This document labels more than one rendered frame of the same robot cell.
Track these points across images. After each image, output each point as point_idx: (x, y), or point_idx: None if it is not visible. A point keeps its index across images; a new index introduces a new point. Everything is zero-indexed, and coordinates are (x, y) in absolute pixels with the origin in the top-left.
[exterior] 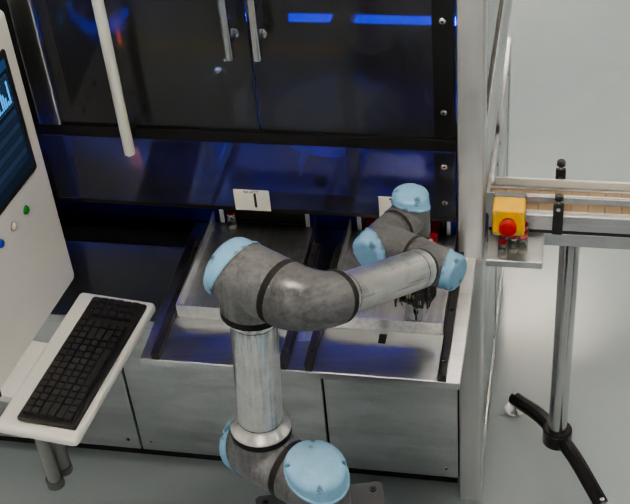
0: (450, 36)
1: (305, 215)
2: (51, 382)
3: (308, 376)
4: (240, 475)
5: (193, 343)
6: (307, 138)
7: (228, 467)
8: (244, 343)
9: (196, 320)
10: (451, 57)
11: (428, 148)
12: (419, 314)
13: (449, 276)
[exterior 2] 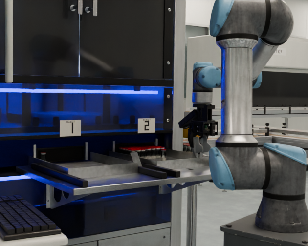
0: (172, 18)
1: (85, 151)
2: (10, 219)
3: (178, 181)
4: (236, 180)
5: (97, 182)
6: (105, 80)
7: (225, 179)
8: (245, 54)
9: (82, 178)
10: (172, 30)
11: (162, 85)
12: (200, 153)
13: (261, 73)
